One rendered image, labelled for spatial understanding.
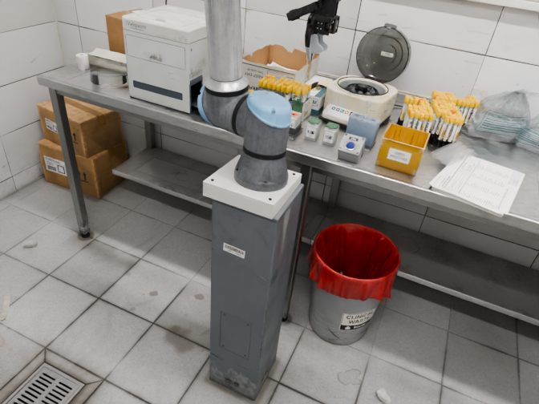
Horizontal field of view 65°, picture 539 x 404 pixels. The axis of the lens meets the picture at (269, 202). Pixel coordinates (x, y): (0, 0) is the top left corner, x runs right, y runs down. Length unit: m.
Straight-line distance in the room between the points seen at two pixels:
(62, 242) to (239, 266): 1.38
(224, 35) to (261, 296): 0.74
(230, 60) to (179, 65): 0.51
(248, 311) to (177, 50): 0.91
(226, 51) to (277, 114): 0.19
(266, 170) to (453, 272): 1.21
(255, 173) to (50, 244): 1.57
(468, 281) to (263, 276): 1.09
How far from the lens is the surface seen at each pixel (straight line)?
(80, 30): 2.81
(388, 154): 1.41
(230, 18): 1.08
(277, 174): 1.12
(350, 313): 1.79
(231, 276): 1.32
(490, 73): 1.95
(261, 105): 1.06
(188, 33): 1.54
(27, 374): 1.97
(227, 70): 1.11
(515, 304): 2.10
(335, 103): 1.68
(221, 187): 1.13
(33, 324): 2.12
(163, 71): 1.64
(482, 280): 2.12
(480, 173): 1.54
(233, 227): 1.20
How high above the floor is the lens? 1.55
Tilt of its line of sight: 35 degrees down
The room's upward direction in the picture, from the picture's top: 6 degrees clockwise
